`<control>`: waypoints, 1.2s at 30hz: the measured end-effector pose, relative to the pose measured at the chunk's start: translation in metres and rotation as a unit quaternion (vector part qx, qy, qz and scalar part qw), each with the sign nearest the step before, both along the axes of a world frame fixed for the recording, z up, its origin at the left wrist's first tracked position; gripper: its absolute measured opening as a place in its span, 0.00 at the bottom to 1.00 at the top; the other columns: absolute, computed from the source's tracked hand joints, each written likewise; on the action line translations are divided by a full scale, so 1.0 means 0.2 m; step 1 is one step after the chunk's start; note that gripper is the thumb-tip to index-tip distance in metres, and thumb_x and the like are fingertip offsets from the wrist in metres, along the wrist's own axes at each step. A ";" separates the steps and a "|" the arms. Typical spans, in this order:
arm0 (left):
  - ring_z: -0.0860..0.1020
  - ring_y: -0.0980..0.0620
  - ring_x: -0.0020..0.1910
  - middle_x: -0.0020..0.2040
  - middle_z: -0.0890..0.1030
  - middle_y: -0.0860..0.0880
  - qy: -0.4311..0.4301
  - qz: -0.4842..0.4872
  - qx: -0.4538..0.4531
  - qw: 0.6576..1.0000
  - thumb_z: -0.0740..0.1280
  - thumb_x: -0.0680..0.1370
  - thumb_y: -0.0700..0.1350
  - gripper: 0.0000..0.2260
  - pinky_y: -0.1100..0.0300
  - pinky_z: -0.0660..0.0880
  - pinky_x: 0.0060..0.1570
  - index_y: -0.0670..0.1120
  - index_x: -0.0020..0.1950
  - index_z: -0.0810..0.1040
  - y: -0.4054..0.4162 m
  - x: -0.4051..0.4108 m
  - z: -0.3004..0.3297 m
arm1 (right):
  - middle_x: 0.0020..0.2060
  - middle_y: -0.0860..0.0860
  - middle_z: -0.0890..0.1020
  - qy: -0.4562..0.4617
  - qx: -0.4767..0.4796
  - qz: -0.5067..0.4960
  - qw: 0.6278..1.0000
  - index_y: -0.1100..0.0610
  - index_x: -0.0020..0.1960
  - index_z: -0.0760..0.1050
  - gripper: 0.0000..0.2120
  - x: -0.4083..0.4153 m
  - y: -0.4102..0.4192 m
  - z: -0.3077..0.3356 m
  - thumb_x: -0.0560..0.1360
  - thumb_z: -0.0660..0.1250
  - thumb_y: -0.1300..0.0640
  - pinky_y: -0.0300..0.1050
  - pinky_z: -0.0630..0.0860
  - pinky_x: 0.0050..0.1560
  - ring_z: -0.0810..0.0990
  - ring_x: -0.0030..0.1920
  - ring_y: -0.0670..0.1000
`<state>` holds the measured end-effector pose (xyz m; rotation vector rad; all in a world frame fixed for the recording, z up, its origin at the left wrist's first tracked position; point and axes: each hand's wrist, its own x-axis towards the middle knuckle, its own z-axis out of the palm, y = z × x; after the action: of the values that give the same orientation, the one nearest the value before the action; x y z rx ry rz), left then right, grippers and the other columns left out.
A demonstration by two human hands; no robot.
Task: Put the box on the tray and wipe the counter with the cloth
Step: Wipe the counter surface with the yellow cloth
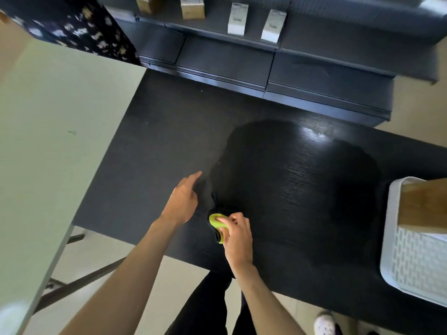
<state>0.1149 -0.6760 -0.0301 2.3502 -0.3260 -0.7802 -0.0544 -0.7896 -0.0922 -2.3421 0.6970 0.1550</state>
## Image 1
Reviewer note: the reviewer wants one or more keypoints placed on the dark floral patterned cloth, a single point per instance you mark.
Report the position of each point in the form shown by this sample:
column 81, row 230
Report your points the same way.
column 90, row 31

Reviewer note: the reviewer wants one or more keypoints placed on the person's right thumb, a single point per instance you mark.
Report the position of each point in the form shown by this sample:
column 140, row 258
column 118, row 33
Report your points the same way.
column 223, row 225

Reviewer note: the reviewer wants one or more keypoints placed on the person's white shoe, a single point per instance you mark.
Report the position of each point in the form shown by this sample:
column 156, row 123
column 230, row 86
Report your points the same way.
column 324, row 324

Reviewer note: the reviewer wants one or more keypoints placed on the person's left thumb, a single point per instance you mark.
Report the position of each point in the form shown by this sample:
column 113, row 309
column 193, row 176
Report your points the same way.
column 195, row 199

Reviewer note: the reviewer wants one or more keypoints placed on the person's black trousers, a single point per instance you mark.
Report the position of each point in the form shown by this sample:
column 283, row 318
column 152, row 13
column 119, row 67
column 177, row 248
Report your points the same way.
column 206, row 307

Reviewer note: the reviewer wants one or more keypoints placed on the light wooden box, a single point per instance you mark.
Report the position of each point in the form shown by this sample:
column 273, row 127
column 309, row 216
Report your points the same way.
column 424, row 205

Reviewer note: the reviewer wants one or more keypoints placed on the person's right hand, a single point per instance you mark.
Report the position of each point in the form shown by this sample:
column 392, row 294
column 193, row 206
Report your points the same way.
column 238, row 242

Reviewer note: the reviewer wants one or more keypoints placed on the white plastic lattice basket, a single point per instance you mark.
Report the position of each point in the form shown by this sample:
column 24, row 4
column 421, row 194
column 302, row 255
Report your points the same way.
column 412, row 265

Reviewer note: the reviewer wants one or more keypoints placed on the tan cardboard box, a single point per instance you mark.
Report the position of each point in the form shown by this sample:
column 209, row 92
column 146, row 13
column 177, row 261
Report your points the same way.
column 148, row 4
column 192, row 8

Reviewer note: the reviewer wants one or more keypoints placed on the person's left hand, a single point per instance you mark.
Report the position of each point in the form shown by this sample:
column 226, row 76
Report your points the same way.
column 181, row 204

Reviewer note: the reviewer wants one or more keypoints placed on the person's left forearm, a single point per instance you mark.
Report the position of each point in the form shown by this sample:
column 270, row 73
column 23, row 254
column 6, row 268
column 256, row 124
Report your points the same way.
column 122, row 286

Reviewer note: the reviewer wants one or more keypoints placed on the green and black cleaning sponge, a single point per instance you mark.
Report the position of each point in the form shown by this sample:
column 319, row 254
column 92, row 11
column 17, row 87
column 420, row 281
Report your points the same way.
column 214, row 223

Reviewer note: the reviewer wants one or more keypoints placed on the black metal table frame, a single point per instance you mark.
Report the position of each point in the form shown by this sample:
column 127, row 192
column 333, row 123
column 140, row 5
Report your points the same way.
column 76, row 280

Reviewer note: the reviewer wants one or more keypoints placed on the white cardboard box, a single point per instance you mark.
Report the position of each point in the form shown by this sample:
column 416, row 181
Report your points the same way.
column 238, row 19
column 273, row 27

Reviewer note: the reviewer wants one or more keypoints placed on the person's right forearm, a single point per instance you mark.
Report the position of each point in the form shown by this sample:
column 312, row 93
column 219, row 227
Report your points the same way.
column 265, row 305

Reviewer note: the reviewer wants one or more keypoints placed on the grey metal shelf unit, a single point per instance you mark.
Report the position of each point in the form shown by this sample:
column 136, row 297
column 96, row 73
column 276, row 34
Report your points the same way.
column 314, row 66

